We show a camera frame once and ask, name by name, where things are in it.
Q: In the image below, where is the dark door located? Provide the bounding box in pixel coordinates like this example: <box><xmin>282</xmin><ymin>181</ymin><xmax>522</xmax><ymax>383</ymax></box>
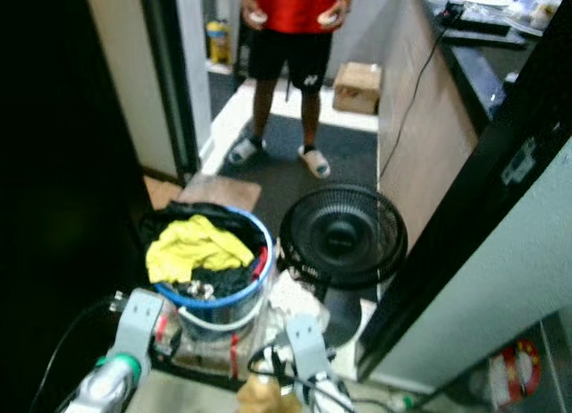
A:
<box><xmin>0</xmin><ymin>0</ymin><xmax>158</xmax><ymax>413</ymax></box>

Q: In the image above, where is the yellow garment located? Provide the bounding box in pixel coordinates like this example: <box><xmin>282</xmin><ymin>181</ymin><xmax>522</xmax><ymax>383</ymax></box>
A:
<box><xmin>145</xmin><ymin>214</ymin><xmax>257</xmax><ymax>285</ymax></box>

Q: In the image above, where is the brown floor mat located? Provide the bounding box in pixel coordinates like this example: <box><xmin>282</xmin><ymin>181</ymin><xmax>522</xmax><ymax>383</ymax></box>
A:
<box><xmin>176</xmin><ymin>173</ymin><xmax>264</xmax><ymax>214</ymax></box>

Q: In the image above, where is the dark garment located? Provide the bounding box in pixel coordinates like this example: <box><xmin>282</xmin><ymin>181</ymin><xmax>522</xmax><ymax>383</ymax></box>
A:
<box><xmin>190</xmin><ymin>265</ymin><xmax>253</xmax><ymax>299</ymax></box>

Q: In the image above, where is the clear bucket with blue rim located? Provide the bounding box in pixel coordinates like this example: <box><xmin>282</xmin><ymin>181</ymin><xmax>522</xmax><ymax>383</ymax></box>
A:
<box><xmin>143</xmin><ymin>203</ymin><xmax>277</xmax><ymax>333</ymax></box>

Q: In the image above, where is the clear plastic box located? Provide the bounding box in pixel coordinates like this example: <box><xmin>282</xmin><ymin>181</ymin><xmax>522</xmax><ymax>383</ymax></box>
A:
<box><xmin>155</xmin><ymin>317</ymin><xmax>257</xmax><ymax>380</ymax></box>

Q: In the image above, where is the yellow bottle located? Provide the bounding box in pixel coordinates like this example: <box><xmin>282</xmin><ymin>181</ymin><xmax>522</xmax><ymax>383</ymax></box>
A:
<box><xmin>205</xmin><ymin>19</ymin><xmax>231</xmax><ymax>66</ymax></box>

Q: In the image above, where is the red garment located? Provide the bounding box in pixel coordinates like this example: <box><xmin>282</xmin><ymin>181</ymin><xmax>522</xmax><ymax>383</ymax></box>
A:
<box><xmin>255</xmin><ymin>246</ymin><xmax>273</xmax><ymax>280</ymax></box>

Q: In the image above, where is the white crumpled cloth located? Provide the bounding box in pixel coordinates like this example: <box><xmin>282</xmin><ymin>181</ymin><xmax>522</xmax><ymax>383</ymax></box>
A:
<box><xmin>262</xmin><ymin>268</ymin><xmax>329</xmax><ymax>344</ymax></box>

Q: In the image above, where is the tan crumpled cloth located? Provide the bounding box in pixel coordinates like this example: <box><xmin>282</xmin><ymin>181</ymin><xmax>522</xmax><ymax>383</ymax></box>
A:
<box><xmin>236</xmin><ymin>375</ymin><xmax>304</xmax><ymax>413</ymax></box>

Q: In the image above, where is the black floor fan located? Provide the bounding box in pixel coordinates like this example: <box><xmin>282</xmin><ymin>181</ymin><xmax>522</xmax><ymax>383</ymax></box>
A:
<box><xmin>278</xmin><ymin>181</ymin><xmax>410</xmax><ymax>347</ymax></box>

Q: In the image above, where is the person in red shirt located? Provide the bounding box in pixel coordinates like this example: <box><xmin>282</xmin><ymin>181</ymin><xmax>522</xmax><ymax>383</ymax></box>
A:
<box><xmin>228</xmin><ymin>0</ymin><xmax>359</xmax><ymax>179</ymax></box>

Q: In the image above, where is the brown cardboard box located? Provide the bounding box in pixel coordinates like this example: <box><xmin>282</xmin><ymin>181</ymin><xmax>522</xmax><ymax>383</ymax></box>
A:
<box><xmin>332</xmin><ymin>62</ymin><xmax>384</xmax><ymax>117</ymax></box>

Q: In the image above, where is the wooden counter with black top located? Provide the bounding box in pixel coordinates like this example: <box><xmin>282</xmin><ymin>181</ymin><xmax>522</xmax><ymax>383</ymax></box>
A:
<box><xmin>374</xmin><ymin>0</ymin><xmax>572</xmax><ymax>250</ymax></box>

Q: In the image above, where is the black countertop appliance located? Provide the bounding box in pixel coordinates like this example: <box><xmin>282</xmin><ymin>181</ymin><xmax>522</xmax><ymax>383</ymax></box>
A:
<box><xmin>436</xmin><ymin>2</ymin><xmax>517</xmax><ymax>36</ymax></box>

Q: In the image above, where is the red and white package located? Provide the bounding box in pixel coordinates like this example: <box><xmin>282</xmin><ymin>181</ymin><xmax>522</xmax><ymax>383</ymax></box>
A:
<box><xmin>490</xmin><ymin>338</ymin><xmax>543</xmax><ymax>398</ymax></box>

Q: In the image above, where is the white door frame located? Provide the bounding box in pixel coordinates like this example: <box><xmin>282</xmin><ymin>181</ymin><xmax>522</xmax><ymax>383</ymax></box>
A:
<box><xmin>84</xmin><ymin>0</ymin><xmax>207</xmax><ymax>182</ymax></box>

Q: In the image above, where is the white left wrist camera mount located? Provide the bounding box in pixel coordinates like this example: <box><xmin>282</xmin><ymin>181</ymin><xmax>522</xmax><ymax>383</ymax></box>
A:
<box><xmin>116</xmin><ymin>288</ymin><xmax>172</xmax><ymax>361</ymax></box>

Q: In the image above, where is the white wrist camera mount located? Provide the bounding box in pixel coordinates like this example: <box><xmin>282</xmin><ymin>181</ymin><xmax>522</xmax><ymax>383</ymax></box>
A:
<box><xmin>116</xmin><ymin>288</ymin><xmax>172</xmax><ymax>361</ymax></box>
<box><xmin>283</xmin><ymin>314</ymin><xmax>332</xmax><ymax>379</ymax></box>

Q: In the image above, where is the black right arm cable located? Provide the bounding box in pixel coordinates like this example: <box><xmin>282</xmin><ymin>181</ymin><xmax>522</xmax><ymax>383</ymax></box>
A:
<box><xmin>246</xmin><ymin>341</ymin><xmax>333</xmax><ymax>405</ymax></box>

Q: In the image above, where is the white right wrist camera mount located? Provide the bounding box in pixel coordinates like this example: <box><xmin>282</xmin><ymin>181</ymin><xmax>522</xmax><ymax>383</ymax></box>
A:
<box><xmin>283</xmin><ymin>314</ymin><xmax>332</xmax><ymax>379</ymax></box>

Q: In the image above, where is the thin black power cable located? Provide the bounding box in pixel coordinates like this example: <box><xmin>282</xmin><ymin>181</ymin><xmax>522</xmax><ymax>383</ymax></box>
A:
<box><xmin>376</xmin><ymin>23</ymin><xmax>450</xmax><ymax>183</ymax></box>

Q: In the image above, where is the black door frame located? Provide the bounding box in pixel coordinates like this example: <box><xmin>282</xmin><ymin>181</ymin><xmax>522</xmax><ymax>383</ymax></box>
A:
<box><xmin>352</xmin><ymin>69</ymin><xmax>572</xmax><ymax>384</ymax></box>

